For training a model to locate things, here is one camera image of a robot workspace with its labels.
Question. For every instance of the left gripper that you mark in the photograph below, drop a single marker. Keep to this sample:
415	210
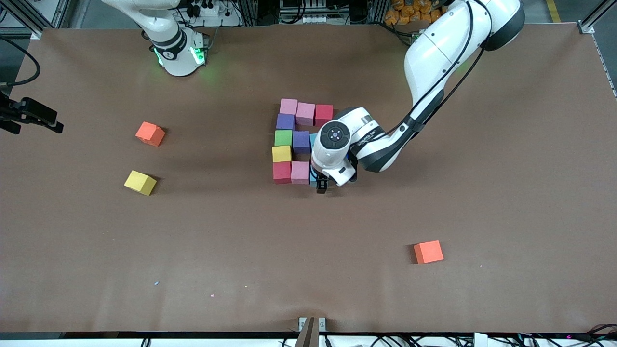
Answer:
321	186

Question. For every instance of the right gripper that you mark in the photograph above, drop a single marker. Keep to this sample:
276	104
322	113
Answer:
33	111

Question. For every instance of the blue foam cube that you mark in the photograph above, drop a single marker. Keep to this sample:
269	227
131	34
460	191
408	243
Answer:
313	178
313	140

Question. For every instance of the pink foam cube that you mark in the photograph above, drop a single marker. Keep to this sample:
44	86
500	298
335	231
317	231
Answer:
300	172
305	114
288	107

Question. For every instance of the purple foam cube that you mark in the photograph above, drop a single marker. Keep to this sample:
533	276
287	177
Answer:
286	121
301	142

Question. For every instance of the red foam cube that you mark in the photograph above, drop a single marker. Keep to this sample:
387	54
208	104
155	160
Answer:
282	172
324	115

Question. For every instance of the yellow foam cube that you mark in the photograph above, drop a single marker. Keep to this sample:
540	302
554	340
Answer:
282	154
140	182

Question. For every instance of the green foam cube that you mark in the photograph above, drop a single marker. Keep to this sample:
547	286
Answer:
283	138

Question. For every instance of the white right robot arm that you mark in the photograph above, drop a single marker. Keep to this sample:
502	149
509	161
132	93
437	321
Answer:
178	65

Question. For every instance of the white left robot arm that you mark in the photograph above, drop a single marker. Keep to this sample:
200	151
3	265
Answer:
434	48

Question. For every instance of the brown paper table cover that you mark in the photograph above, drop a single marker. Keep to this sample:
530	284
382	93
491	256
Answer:
308	265

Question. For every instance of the orange foam cube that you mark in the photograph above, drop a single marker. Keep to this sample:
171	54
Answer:
150	135
428	252

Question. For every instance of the white electronic device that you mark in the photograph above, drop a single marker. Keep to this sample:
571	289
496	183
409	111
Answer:
308	19

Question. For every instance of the orange snack bags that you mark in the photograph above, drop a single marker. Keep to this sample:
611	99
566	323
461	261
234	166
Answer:
409	14

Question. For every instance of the white power strip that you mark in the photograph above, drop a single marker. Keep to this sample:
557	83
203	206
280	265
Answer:
217	21

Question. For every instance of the aluminium frame post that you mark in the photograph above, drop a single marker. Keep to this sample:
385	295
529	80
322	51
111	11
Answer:
587	28
36	33

